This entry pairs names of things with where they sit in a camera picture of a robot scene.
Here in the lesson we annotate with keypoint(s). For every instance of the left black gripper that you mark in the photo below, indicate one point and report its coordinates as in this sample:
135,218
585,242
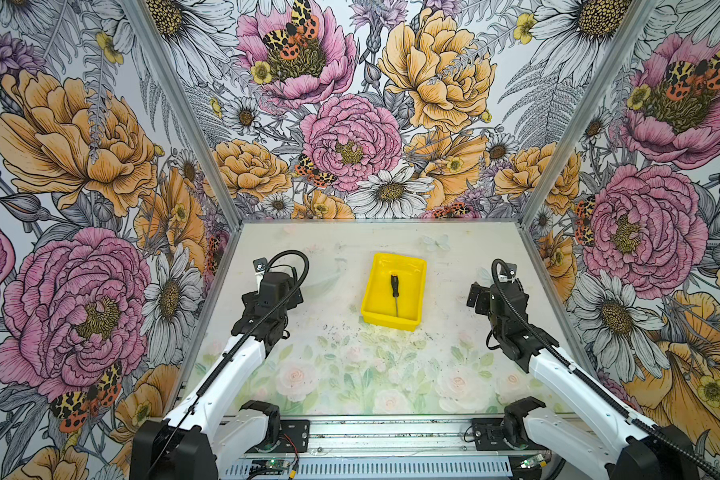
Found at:
250,300

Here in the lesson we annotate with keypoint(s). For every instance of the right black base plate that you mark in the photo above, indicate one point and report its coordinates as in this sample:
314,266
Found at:
489,434

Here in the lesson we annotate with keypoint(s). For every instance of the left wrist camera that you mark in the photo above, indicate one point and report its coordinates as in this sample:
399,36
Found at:
260,268

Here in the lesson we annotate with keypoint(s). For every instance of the yellow plastic bin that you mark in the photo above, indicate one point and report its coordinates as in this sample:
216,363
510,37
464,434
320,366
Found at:
378,307

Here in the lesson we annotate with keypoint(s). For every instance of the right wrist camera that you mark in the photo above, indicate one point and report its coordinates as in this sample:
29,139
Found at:
506,272

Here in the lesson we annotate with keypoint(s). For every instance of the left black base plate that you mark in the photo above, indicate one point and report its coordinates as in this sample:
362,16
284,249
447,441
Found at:
294,436

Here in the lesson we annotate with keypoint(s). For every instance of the aluminium front rail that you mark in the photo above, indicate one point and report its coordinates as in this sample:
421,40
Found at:
395,447

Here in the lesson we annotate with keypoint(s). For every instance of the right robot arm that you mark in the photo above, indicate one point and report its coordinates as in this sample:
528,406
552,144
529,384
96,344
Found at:
615,442

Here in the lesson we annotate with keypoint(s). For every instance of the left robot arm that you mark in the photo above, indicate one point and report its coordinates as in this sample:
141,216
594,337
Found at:
191,441

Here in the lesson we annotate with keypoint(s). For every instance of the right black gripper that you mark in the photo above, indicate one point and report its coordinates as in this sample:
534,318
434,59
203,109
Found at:
484,297

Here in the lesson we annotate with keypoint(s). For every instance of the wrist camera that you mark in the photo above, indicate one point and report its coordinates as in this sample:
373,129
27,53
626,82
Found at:
506,272
260,268

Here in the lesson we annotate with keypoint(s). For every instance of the black handled screwdriver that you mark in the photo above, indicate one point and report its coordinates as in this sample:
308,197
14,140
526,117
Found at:
394,281

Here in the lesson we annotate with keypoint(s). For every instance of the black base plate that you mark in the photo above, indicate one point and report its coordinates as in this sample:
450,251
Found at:
489,434
294,436

